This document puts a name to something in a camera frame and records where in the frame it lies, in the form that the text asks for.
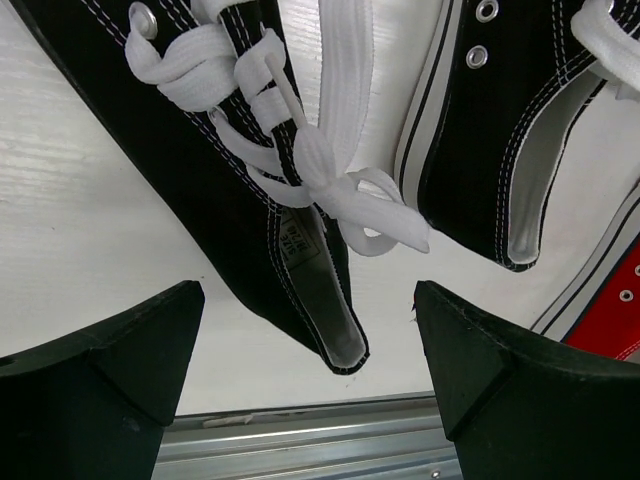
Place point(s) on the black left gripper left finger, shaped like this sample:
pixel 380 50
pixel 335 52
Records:
pixel 94 404

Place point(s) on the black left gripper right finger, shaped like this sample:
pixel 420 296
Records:
pixel 518 405

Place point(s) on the black canvas sneaker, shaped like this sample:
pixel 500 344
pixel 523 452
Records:
pixel 201 97
pixel 502 86

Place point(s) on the red canvas sneaker near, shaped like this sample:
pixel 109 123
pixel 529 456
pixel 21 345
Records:
pixel 598 312

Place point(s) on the aluminium table frame rail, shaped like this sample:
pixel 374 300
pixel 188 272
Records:
pixel 395 437

